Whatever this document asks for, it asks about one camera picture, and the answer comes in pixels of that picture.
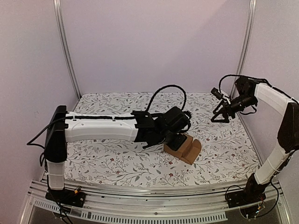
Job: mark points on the floral patterned table mat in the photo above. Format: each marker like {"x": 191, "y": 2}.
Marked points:
{"x": 227, "y": 153}

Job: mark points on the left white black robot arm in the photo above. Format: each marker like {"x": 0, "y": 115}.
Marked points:
{"x": 66, "y": 127}

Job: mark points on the aluminium frame post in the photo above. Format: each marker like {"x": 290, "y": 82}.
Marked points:
{"x": 67, "y": 55}
{"x": 247, "y": 36}

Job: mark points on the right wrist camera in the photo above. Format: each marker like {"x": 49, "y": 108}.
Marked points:
{"x": 220, "y": 96}

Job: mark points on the left aluminium frame post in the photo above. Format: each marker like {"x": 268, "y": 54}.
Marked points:
{"x": 67, "y": 55}

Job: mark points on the brown cardboard box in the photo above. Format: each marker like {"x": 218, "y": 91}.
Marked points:
{"x": 184, "y": 147}

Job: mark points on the right aluminium frame post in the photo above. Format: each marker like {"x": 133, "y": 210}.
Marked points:
{"x": 247, "y": 36}

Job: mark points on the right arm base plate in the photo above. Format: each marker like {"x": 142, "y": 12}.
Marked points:
{"x": 239, "y": 198}

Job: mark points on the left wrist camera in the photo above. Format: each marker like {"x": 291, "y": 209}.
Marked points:
{"x": 188, "y": 114}

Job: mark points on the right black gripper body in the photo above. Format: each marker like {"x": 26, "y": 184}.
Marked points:
{"x": 226, "y": 108}

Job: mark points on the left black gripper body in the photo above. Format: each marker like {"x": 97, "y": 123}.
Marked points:
{"x": 174, "y": 145}

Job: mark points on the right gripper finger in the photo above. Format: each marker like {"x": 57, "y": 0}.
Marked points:
{"x": 218, "y": 113}
{"x": 225, "y": 120}

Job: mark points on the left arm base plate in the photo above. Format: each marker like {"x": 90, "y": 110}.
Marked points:
{"x": 69, "y": 197}

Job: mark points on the front aluminium rail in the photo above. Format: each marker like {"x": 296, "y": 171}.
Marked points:
{"x": 201, "y": 204}

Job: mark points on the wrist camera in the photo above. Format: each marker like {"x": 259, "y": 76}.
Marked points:
{"x": 188, "y": 114}
{"x": 220, "y": 96}

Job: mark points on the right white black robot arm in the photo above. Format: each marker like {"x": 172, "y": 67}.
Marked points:
{"x": 287, "y": 141}

